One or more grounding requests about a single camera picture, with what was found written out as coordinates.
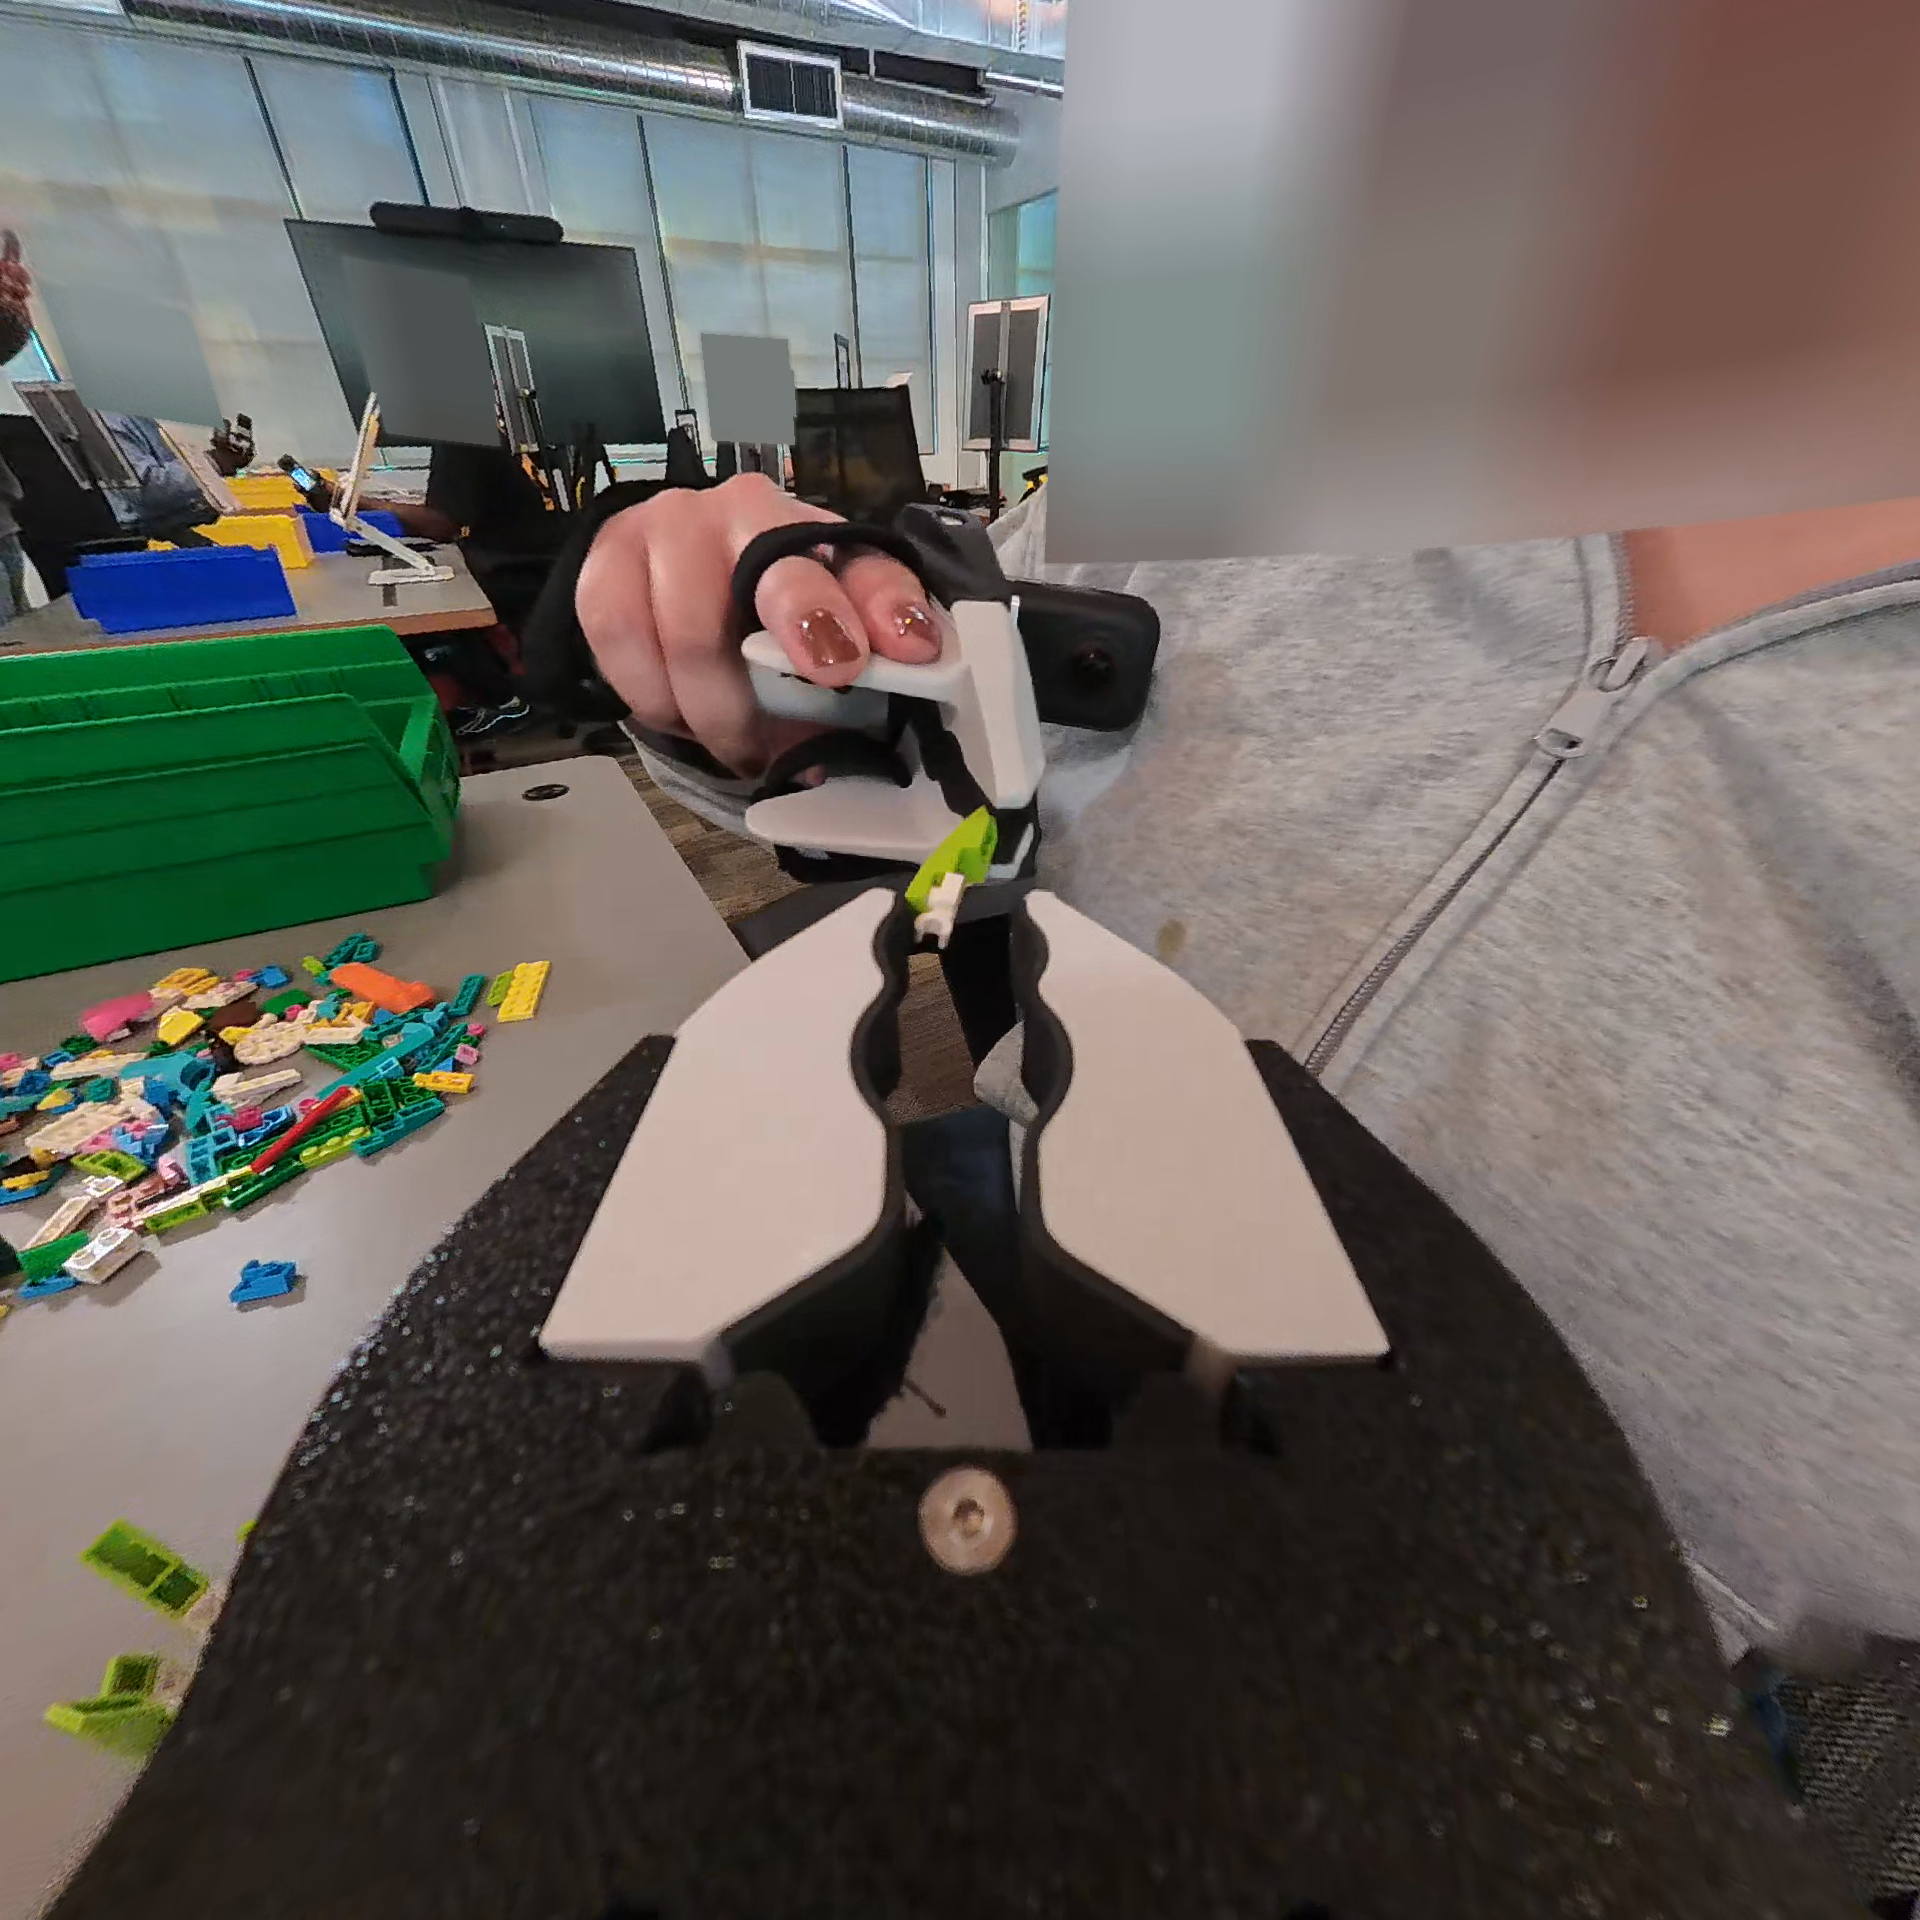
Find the blue plastic bin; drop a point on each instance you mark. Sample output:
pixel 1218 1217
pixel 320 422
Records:
pixel 181 588

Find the person's right forearm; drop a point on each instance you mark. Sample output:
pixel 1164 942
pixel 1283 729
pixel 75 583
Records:
pixel 691 788

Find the pile of loose lego bricks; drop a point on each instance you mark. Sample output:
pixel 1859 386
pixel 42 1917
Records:
pixel 224 1080

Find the white tablet stand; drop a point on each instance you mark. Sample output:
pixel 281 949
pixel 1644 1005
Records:
pixel 364 465

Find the grey work table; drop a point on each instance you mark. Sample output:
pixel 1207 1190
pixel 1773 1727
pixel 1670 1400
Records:
pixel 375 608

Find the lime and white lego piece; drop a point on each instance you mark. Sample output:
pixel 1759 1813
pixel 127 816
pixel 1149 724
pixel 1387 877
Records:
pixel 960 854

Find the yellow plastic bin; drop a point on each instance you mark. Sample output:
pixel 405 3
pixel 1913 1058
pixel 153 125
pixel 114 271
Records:
pixel 262 536
pixel 278 492

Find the ceiling air vent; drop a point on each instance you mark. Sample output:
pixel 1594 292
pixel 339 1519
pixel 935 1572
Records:
pixel 790 82

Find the grey zip hoodie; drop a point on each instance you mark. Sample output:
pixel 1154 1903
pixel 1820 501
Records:
pixel 1500 1050

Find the person's right hand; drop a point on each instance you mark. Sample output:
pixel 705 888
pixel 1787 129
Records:
pixel 660 614

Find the small blue lego brick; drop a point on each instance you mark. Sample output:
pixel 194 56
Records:
pixel 262 1283

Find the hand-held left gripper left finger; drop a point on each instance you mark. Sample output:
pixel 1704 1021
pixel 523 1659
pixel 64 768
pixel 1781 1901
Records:
pixel 720 1170

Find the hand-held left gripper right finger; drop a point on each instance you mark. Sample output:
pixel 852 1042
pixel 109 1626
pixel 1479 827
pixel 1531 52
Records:
pixel 1201 1184

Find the lime green lego brick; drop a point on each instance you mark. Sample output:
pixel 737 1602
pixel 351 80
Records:
pixel 142 1569
pixel 112 1711

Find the black camera bar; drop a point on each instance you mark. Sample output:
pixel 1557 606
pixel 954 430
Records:
pixel 464 222

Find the green plastic bin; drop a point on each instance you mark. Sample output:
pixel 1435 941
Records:
pixel 224 854
pixel 194 661

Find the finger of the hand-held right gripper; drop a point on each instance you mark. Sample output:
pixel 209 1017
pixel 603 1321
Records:
pixel 1023 852
pixel 1002 704

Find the black tablet on stand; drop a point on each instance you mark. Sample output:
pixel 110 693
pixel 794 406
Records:
pixel 61 432
pixel 1009 368
pixel 511 382

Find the silver ceiling duct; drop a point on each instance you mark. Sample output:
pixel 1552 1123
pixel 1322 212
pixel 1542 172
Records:
pixel 631 69

